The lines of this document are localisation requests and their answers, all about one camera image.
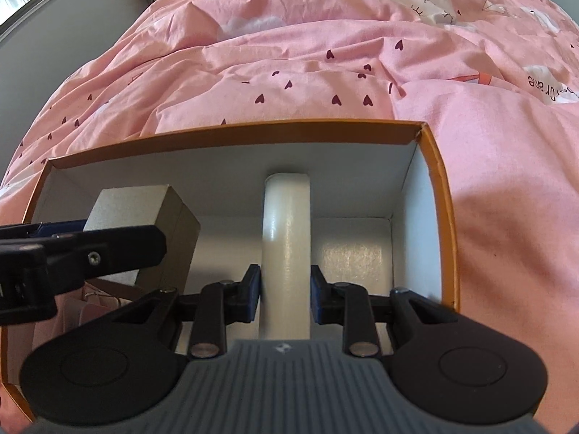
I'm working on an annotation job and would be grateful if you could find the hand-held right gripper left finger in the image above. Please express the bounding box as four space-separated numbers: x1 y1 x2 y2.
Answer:
109 263 263 360

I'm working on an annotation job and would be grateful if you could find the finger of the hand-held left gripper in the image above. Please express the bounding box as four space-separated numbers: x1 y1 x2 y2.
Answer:
43 225 166 297
0 219 88 242

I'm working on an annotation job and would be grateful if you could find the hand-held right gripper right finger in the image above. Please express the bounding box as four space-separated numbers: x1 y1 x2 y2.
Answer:
310 264 460 358

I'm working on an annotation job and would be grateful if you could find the gold small box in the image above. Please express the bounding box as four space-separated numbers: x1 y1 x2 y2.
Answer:
84 184 201 301

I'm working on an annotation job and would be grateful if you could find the white glasses case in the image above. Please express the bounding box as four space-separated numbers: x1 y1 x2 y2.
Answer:
261 172 313 340

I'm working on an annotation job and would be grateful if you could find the orange cardboard box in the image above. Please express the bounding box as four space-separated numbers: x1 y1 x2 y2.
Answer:
0 119 461 426

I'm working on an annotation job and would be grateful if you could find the pink printed blanket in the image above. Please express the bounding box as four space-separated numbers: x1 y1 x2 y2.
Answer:
0 0 579 434

